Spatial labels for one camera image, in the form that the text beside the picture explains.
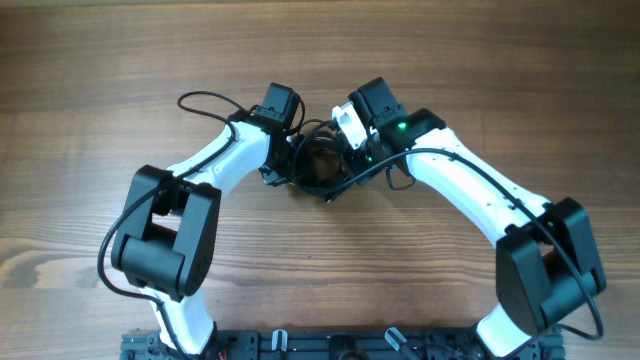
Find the black cable bundle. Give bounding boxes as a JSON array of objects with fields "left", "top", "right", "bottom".
[{"left": 289, "top": 118, "right": 354, "bottom": 204}]

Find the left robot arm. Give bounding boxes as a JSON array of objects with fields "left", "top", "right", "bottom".
[{"left": 97, "top": 83, "right": 304, "bottom": 359}]

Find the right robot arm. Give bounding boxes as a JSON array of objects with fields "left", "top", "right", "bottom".
[{"left": 332, "top": 78, "right": 606, "bottom": 358}]

